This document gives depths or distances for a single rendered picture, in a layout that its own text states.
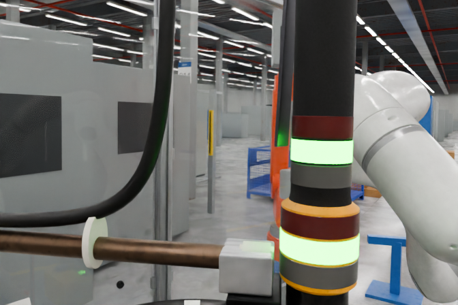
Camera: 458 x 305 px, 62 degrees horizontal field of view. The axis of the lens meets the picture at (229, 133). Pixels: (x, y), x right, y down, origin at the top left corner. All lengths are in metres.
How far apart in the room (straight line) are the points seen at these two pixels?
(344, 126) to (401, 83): 0.48
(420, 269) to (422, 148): 0.46
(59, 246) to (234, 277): 0.11
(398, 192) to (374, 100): 0.13
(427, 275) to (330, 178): 0.71
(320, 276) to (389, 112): 0.33
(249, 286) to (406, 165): 0.29
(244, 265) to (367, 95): 0.36
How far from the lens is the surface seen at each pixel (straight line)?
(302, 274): 0.21
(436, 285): 0.92
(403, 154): 0.47
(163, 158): 1.02
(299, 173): 0.21
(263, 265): 0.22
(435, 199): 0.45
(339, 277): 0.22
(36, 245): 0.27
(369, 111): 0.51
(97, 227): 0.25
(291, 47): 0.24
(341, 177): 0.21
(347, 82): 0.21
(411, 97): 0.68
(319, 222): 0.20
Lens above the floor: 1.62
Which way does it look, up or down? 3 degrees down
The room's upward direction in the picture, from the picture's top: 1 degrees clockwise
